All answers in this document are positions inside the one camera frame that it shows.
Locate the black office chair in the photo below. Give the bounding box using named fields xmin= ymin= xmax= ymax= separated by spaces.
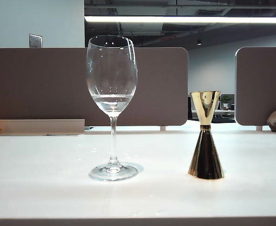
xmin=187 ymin=96 xmax=193 ymax=121

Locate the clear wine glass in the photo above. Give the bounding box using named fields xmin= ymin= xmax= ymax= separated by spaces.
xmin=86 ymin=34 xmax=138 ymax=182

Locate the long ceiling light strip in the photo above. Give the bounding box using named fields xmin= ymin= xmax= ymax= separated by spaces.
xmin=84 ymin=16 xmax=276 ymax=24

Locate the metal wall switch plate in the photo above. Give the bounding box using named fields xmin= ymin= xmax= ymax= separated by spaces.
xmin=29 ymin=33 xmax=43 ymax=48

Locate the white background desk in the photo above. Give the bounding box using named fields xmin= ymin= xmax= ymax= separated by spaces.
xmin=191 ymin=109 xmax=235 ymax=120

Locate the green potted plant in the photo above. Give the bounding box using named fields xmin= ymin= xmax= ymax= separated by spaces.
xmin=219 ymin=94 xmax=235 ymax=111

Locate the wide brown desk partition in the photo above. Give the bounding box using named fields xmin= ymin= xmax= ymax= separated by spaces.
xmin=0 ymin=47 xmax=189 ymax=127

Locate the gold metal jigger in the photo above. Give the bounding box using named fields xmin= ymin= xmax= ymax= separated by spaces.
xmin=187 ymin=90 xmax=225 ymax=180

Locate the narrow brown desk partition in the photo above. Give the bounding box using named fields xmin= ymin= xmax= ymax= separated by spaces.
xmin=235 ymin=46 xmax=276 ymax=126

